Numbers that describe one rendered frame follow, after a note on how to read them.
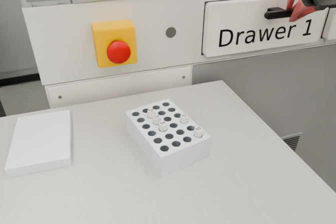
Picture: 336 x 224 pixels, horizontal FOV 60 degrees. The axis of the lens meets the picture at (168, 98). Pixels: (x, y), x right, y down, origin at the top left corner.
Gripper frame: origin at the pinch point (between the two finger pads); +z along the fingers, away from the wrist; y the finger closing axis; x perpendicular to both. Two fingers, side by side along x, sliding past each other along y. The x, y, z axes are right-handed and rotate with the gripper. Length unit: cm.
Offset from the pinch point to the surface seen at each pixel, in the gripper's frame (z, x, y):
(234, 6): 0.0, 12.0, 3.4
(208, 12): 0.7, 17.4, 3.1
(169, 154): -2.8, 33.3, -22.3
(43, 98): 155, 67, 61
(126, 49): 0.4, 34.7, -3.0
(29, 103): 153, 76, 58
